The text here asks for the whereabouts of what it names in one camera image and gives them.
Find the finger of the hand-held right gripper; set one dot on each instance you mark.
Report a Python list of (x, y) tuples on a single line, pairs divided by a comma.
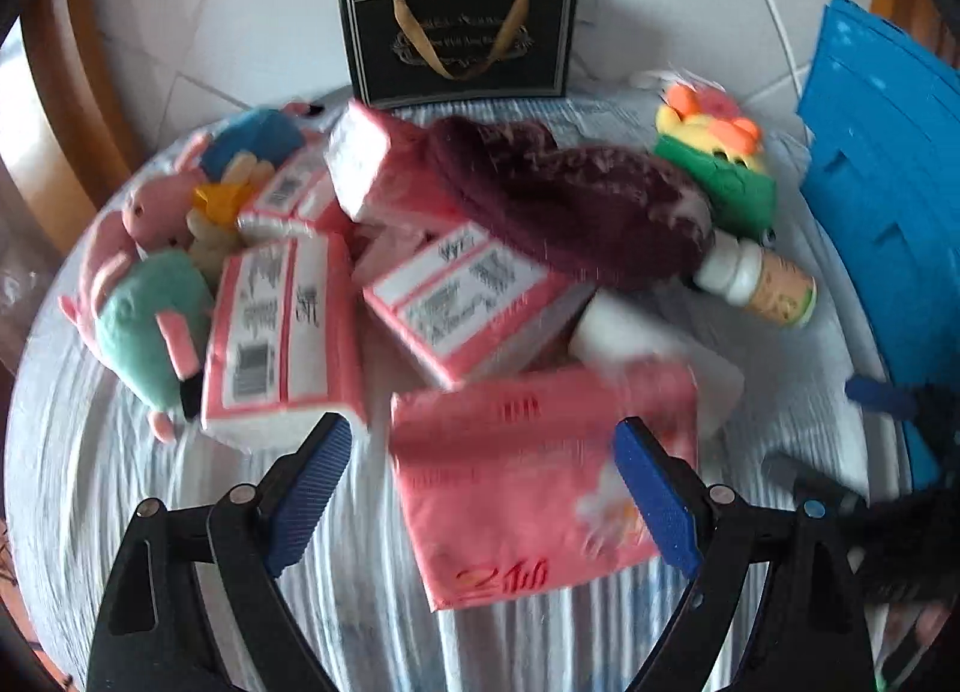
[(814, 486), (877, 396)]

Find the blue plastic crate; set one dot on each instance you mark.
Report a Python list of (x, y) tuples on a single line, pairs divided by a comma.
[(885, 174)]

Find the wooden headboard frame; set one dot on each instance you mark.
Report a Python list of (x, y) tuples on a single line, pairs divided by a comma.
[(60, 99)]

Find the grey printed bed sheet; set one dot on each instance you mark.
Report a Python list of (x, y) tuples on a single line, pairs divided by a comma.
[(112, 512)]

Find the yellow and cream plush toy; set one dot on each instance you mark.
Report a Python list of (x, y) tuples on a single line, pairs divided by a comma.
[(217, 200)]

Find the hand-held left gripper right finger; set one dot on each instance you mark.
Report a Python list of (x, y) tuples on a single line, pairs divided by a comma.
[(656, 497)]

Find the pig plush with green body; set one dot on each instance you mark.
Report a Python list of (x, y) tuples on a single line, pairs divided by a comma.
[(142, 317)]

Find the pig plush with blue body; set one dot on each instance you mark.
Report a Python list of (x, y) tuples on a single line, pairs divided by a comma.
[(255, 140)]

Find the white padded headboard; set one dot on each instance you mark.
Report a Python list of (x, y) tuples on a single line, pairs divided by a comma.
[(225, 2)]

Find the maroon knitted hat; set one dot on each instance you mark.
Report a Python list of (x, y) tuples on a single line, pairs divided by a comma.
[(600, 212)]

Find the black gift bag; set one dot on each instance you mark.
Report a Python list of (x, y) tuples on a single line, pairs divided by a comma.
[(375, 62)]

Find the pink tissue pack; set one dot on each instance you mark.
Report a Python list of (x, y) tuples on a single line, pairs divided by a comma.
[(296, 193), (465, 302), (285, 332), (367, 152), (510, 482)]

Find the white bottle with beige label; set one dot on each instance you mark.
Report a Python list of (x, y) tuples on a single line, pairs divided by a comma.
[(772, 283)]

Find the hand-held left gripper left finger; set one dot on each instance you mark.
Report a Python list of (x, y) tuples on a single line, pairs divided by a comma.
[(311, 489)]

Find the green and yellow plush toy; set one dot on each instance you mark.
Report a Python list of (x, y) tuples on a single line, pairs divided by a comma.
[(739, 189)]

